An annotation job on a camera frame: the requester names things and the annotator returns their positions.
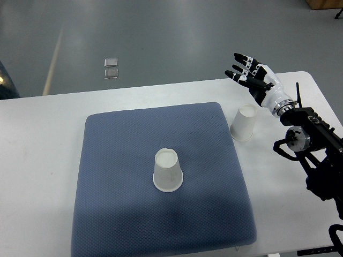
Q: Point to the dark blue object left edge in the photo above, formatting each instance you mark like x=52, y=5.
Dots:
x=8, y=89

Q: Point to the lower clear floor plate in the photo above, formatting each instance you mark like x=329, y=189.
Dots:
x=111, y=73

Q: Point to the upper clear floor plate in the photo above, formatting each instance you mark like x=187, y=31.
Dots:
x=111, y=62

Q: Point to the brown cardboard box corner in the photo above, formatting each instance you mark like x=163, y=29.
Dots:
x=324, y=4

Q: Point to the white paper cup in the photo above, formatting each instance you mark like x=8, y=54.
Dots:
x=168, y=175
x=242, y=126

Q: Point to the clear floor plate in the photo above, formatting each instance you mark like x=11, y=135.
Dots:
x=111, y=62
x=111, y=73

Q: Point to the black table control panel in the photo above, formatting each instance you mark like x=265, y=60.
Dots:
x=320, y=250

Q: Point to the black tripod leg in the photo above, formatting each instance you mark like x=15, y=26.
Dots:
x=338, y=14

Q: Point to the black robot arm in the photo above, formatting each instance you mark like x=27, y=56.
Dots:
x=313, y=143

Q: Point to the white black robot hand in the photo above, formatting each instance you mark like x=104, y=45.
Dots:
x=262, y=83

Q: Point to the blue quilted cushion mat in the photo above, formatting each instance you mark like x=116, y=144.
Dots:
x=119, y=212

